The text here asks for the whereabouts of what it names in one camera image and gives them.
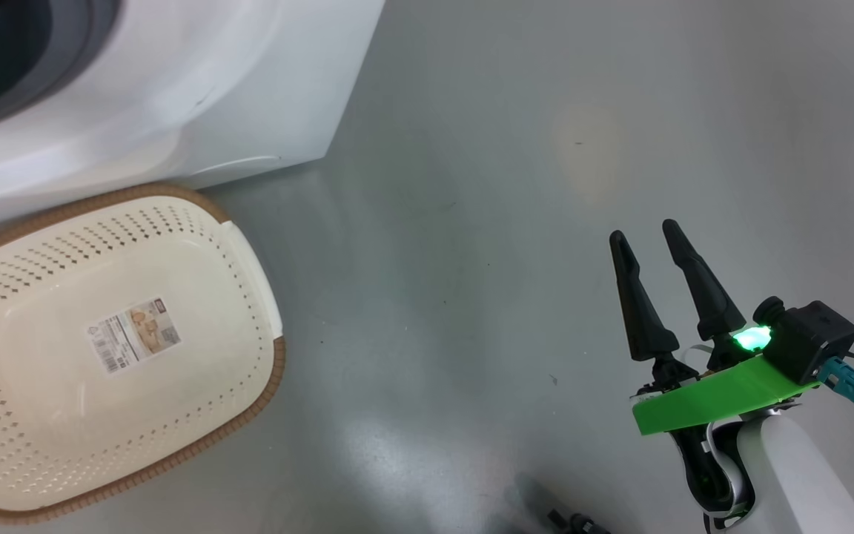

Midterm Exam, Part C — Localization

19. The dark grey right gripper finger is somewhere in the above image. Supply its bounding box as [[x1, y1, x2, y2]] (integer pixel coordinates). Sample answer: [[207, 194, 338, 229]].
[[609, 230, 681, 363], [662, 219, 747, 343]]

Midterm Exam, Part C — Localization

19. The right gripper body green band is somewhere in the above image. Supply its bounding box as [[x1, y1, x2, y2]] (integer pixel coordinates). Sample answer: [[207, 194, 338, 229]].
[[633, 325, 821, 532]]

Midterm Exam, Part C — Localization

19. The white front-load washing machine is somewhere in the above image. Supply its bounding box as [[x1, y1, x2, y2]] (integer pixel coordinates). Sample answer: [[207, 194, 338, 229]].
[[0, 0, 387, 234]]

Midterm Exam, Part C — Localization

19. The cream perforated laundry basket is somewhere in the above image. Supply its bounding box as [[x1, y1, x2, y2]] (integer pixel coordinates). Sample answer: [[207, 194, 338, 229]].
[[0, 183, 287, 526]]

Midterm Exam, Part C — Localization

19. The paper label sticker with barcode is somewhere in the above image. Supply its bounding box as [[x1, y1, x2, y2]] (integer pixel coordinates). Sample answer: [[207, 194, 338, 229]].
[[86, 297, 182, 375]]

